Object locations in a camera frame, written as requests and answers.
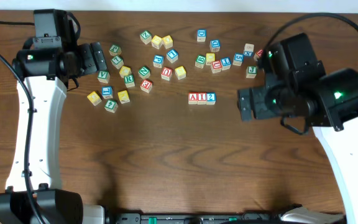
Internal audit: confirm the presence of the green j block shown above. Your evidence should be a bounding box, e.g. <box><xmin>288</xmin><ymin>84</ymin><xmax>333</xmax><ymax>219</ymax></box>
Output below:
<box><xmin>109</xmin><ymin>44</ymin><xmax>122</xmax><ymax>57</ymax></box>
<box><xmin>246</xmin><ymin>66</ymin><xmax>257</xmax><ymax>78</ymax></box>

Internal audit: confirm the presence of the green N block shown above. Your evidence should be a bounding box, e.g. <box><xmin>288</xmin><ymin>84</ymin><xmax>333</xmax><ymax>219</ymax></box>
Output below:
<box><xmin>138</xmin><ymin>66</ymin><xmax>150</xmax><ymax>80</ymax></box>

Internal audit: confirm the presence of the yellow block top left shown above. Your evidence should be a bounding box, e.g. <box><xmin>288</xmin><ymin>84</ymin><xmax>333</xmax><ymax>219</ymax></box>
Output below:
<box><xmin>151</xmin><ymin>35</ymin><xmax>163</xmax><ymax>49</ymax></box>

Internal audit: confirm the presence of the blue 5 block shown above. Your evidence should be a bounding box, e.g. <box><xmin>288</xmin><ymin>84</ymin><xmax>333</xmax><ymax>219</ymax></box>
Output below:
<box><xmin>232</xmin><ymin>53</ymin><xmax>244</xmax><ymax>67</ymax></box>

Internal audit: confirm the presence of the yellow block centre row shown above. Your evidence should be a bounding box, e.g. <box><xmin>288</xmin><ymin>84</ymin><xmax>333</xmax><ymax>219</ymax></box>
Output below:
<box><xmin>175</xmin><ymin>66</ymin><xmax>186</xmax><ymax>80</ymax></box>

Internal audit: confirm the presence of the green R block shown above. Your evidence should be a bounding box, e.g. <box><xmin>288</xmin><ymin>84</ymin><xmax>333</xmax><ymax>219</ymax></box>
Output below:
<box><xmin>124</xmin><ymin>75</ymin><xmax>135</xmax><ymax>88</ymax></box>

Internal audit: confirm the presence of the red U block centre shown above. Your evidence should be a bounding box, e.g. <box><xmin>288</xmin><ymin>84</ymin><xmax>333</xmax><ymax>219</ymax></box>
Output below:
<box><xmin>161</xmin><ymin>67</ymin><xmax>173</xmax><ymax>81</ymax></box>

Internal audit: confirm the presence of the red E block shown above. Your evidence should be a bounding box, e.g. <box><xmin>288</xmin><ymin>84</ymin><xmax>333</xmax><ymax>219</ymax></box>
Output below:
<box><xmin>140</xmin><ymin>79</ymin><xmax>153</xmax><ymax>93</ymax></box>

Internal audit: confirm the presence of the blue L block centre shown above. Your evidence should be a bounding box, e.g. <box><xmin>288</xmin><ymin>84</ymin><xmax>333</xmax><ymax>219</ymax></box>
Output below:
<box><xmin>167</xmin><ymin>49</ymin><xmax>178</xmax><ymax>63</ymax></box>

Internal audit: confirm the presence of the blue D block lower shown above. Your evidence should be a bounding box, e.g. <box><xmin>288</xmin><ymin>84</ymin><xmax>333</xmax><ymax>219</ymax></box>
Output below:
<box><xmin>209</xmin><ymin>39</ymin><xmax>221</xmax><ymax>52</ymax></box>

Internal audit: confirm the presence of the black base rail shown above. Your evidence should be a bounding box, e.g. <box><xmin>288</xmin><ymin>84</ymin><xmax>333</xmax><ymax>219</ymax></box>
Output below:
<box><xmin>79</xmin><ymin>203</ymin><xmax>347</xmax><ymax>224</ymax></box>

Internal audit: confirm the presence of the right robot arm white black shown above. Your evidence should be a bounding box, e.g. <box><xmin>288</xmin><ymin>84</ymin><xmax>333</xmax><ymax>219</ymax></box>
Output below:
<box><xmin>238</xmin><ymin>34</ymin><xmax>358</xmax><ymax>223</ymax></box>

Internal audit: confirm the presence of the yellow block top right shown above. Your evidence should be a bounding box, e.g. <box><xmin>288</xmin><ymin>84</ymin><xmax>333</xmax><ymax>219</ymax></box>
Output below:
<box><xmin>162</xmin><ymin>35</ymin><xmax>173</xmax><ymax>49</ymax></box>

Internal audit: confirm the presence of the red I block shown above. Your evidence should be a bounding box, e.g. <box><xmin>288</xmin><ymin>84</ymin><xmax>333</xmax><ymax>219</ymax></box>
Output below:
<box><xmin>197</xmin><ymin>93</ymin><xmax>207</xmax><ymax>105</ymax></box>

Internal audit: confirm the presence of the green 7 block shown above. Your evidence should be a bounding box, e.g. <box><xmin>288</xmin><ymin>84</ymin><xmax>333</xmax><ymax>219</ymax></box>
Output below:
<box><xmin>111</xmin><ymin>55</ymin><xmax>124</xmax><ymax>69</ymax></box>

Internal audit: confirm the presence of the green B block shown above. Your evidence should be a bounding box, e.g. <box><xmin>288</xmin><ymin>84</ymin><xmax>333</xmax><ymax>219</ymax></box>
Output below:
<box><xmin>195</xmin><ymin>55</ymin><xmax>206</xmax><ymax>68</ymax></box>

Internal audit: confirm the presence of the yellow K block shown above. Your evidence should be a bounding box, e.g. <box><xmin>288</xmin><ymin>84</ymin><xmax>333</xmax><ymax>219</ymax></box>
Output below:
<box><xmin>117</xmin><ymin>90</ymin><xmax>130</xmax><ymax>104</ymax></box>

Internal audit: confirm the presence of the blue T block left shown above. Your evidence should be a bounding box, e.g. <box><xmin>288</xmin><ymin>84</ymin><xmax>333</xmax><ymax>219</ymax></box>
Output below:
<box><xmin>101</xmin><ymin>86</ymin><xmax>113</xmax><ymax>99</ymax></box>

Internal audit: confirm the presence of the green Z block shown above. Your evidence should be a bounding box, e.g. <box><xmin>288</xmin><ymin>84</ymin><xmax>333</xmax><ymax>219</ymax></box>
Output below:
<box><xmin>140</xmin><ymin>30</ymin><xmax>152</xmax><ymax>45</ymax></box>

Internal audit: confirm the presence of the blue X block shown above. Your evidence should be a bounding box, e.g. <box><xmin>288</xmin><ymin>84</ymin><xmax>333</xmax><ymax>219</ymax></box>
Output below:
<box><xmin>243</xmin><ymin>44</ymin><xmax>254</xmax><ymax>57</ymax></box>

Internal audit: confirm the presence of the blue d block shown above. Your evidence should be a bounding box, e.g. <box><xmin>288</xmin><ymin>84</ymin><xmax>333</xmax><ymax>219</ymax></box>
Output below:
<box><xmin>209</xmin><ymin>39</ymin><xmax>221</xmax><ymax>52</ymax></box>
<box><xmin>196</xmin><ymin>29</ymin><xmax>206</xmax><ymax>42</ymax></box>

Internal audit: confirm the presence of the red A block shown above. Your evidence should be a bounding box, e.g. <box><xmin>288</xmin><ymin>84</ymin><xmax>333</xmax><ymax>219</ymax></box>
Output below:
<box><xmin>188</xmin><ymin>92</ymin><xmax>198</xmax><ymax>105</ymax></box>

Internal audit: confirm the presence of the red M block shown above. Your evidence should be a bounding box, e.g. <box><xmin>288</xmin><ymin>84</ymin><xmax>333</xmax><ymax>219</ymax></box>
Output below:
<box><xmin>254</xmin><ymin>49</ymin><xmax>264</xmax><ymax>62</ymax></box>

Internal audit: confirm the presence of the yellow C block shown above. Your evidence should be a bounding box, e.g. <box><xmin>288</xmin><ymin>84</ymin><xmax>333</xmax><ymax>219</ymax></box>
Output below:
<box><xmin>119</xmin><ymin>65</ymin><xmax>132</xmax><ymax>78</ymax></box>

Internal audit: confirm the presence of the red U block right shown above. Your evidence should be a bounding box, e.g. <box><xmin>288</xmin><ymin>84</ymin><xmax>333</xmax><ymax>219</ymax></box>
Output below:
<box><xmin>211</xmin><ymin>60</ymin><xmax>223</xmax><ymax>73</ymax></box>

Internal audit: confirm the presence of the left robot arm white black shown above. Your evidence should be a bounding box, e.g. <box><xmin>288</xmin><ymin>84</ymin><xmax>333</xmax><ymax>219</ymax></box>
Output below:
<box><xmin>0</xmin><ymin>9</ymin><xmax>114</xmax><ymax>223</ymax></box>

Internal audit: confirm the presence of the blue 2 block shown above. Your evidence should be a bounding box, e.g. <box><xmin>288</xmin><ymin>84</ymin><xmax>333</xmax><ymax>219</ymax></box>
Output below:
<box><xmin>206</xmin><ymin>92</ymin><xmax>216</xmax><ymax>105</ymax></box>

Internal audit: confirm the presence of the blue D block upper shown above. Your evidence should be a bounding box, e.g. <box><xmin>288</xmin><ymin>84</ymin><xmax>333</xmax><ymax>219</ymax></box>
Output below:
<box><xmin>196</xmin><ymin>29</ymin><xmax>206</xmax><ymax>42</ymax></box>

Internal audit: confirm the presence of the green V block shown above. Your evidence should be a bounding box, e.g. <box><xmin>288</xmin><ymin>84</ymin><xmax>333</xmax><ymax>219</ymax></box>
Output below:
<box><xmin>98</xmin><ymin>71</ymin><xmax>110</xmax><ymax>83</ymax></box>

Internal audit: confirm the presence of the yellow block beside B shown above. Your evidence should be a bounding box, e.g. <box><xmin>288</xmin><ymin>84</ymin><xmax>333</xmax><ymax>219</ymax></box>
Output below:
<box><xmin>205</xmin><ymin>52</ymin><xmax>216</xmax><ymax>65</ymax></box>

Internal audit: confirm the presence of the yellow G block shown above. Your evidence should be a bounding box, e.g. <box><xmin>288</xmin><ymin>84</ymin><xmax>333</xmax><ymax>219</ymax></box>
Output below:
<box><xmin>87</xmin><ymin>91</ymin><xmax>102</xmax><ymax>106</ymax></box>

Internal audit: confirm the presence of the green J block right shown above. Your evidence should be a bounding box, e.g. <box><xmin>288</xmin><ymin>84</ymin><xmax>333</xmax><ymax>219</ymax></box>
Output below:
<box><xmin>246</xmin><ymin>66</ymin><xmax>257</xmax><ymax>78</ymax></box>

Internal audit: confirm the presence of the red u block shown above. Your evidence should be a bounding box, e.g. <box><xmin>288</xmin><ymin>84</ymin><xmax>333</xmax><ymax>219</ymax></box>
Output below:
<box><xmin>161</xmin><ymin>67</ymin><xmax>173</xmax><ymax>81</ymax></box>
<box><xmin>211</xmin><ymin>60</ymin><xmax>223</xmax><ymax>73</ymax></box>

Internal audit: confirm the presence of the green 4 block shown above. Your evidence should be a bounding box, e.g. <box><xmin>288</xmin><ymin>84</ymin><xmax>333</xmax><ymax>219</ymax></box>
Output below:
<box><xmin>104</xmin><ymin>100</ymin><xmax>118</xmax><ymax>113</ymax></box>

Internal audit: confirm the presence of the green J block left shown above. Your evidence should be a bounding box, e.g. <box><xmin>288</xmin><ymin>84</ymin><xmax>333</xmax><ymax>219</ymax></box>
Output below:
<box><xmin>109</xmin><ymin>44</ymin><xmax>122</xmax><ymax>57</ymax></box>

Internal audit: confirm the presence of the blue P block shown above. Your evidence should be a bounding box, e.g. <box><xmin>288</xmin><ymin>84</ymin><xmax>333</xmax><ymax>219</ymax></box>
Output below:
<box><xmin>153</xmin><ymin>55</ymin><xmax>164</xmax><ymax>68</ymax></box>

